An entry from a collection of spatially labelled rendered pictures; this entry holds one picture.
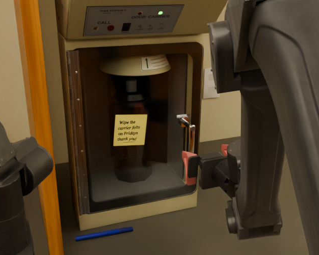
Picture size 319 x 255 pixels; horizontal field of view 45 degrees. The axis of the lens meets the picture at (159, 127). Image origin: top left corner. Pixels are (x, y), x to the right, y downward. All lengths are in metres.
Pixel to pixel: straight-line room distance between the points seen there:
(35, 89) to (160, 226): 0.48
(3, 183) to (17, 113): 0.81
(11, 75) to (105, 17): 0.57
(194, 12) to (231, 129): 0.83
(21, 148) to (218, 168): 0.38
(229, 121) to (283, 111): 1.30
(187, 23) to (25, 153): 0.45
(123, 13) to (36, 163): 0.34
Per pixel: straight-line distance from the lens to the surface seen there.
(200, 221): 1.04
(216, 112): 1.52
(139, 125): 0.91
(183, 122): 0.93
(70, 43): 0.84
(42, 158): 0.59
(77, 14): 0.75
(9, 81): 1.29
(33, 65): 0.75
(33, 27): 0.73
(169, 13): 0.80
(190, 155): 0.78
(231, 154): 0.67
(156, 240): 0.97
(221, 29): 0.36
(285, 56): 0.26
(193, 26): 0.87
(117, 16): 0.77
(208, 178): 0.79
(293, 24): 0.27
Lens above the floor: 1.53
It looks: 21 degrees down
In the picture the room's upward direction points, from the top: straight up
